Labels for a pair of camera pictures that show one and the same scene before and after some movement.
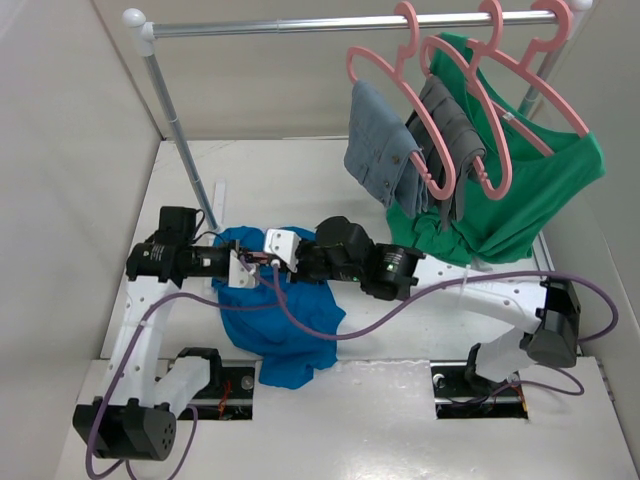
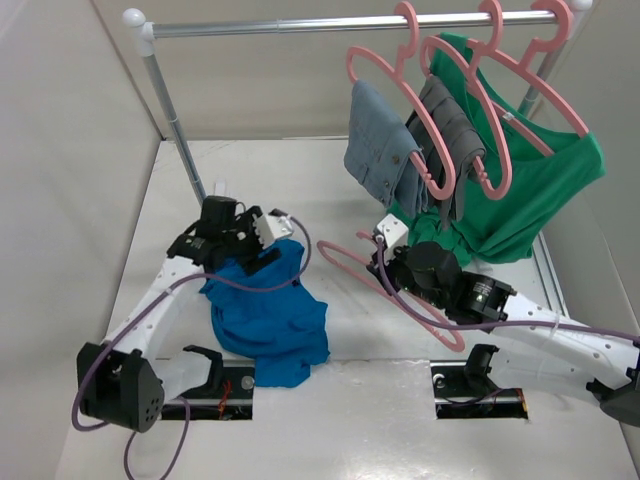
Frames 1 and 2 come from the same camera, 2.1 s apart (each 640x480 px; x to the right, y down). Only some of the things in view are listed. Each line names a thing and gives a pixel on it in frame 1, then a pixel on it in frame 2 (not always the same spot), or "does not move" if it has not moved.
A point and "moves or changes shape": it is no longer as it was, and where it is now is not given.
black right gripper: [301, 273] -> [399, 253]
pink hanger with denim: [397, 72] does not move
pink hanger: [259, 257] moves or changes shape
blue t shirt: [291, 326] moves or changes shape
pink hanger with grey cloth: [467, 65] does not move
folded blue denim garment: [379, 150] does not move
